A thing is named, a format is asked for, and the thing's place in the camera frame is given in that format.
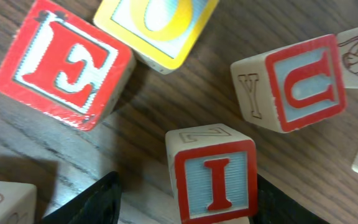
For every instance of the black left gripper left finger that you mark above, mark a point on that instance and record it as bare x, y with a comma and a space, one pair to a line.
98, 204

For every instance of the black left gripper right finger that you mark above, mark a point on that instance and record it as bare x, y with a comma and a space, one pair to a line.
276, 207

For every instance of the red I block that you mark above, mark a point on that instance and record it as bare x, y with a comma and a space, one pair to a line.
213, 172

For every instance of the red U block lower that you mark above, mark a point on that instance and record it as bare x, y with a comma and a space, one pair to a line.
17, 202

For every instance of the red u block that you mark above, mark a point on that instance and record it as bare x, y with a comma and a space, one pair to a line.
17, 202
291, 87

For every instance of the red U block upper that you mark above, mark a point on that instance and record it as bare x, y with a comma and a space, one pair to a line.
291, 87

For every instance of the red E block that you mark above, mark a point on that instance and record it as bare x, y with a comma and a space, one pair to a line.
64, 67

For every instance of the yellow O block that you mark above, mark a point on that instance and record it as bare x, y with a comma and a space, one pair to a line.
161, 32

